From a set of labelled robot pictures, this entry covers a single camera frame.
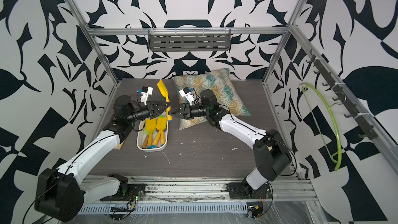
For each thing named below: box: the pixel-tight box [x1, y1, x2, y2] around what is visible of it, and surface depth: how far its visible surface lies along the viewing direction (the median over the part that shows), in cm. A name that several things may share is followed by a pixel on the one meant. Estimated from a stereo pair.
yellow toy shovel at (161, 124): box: [151, 117, 168, 149], surface depth 96 cm
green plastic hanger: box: [298, 82, 343, 172], surface depth 62 cm
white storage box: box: [136, 119, 169, 152], surface depth 85 cm
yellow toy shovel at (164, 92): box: [157, 78, 173, 121], surface depth 74 cm
